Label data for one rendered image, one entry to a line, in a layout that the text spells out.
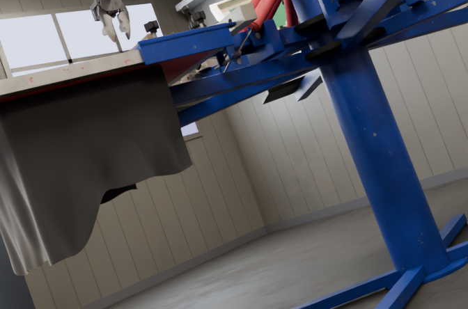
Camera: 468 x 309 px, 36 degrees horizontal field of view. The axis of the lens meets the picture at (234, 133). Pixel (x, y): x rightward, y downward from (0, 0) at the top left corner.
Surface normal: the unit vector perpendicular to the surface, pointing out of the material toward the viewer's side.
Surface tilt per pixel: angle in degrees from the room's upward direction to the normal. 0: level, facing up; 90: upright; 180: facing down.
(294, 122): 90
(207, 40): 90
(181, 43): 90
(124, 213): 90
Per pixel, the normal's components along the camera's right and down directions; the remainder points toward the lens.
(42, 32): 0.62, -0.29
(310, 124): -0.70, 0.21
